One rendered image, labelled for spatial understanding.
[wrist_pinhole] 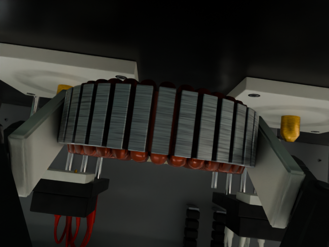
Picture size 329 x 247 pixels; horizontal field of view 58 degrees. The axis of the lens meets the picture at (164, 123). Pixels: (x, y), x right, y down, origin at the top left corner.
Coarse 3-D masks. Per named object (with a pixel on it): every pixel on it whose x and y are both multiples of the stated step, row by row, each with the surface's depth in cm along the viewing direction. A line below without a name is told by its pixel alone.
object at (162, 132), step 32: (96, 96) 13; (128, 96) 12; (160, 96) 12; (192, 96) 12; (224, 96) 14; (64, 128) 14; (96, 128) 13; (128, 128) 13; (160, 128) 12; (192, 128) 12; (224, 128) 13; (256, 128) 15; (128, 160) 14; (160, 160) 13; (192, 160) 13; (224, 160) 13
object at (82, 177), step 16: (96, 160) 44; (48, 176) 32; (64, 176) 32; (80, 176) 32; (96, 176) 44; (48, 192) 34; (64, 192) 34; (80, 192) 34; (96, 192) 38; (32, 208) 34; (48, 208) 34; (64, 208) 34; (80, 208) 34
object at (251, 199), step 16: (240, 176) 45; (224, 192) 45; (240, 192) 37; (256, 192) 45; (224, 208) 41; (240, 208) 35; (256, 208) 35; (240, 224) 35; (256, 224) 35; (288, 224) 35; (272, 240) 35
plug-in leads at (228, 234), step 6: (228, 228) 42; (228, 234) 42; (228, 240) 42; (240, 240) 46; (246, 240) 45; (258, 240) 42; (264, 240) 42; (228, 246) 42; (240, 246) 42; (246, 246) 45
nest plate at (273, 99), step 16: (256, 80) 25; (272, 80) 25; (240, 96) 27; (256, 96) 26; (272, 96) 25; (288, 96) 25; (304, 96) 25; (320, 96) 25; (272, 112) 31; (288, 112) 30; (304, 112) 29; (320, 112) 29; (304, 128) 38; (320, 128) 36
